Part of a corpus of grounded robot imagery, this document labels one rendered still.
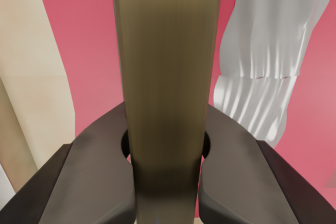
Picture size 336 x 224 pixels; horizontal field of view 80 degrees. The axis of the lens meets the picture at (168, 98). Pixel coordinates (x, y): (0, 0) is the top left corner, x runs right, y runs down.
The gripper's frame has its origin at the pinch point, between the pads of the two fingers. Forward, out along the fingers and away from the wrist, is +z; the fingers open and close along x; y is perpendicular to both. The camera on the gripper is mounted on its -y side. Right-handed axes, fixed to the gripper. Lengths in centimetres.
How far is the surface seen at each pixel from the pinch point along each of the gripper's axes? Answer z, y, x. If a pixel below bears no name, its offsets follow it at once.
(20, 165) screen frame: 3.6, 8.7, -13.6
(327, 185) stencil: 5.1, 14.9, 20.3
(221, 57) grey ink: 5.2, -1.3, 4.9
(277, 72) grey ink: 4.5, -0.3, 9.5
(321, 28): 5.3, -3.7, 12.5
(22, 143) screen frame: 4.7, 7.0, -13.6
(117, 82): 5.3, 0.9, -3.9
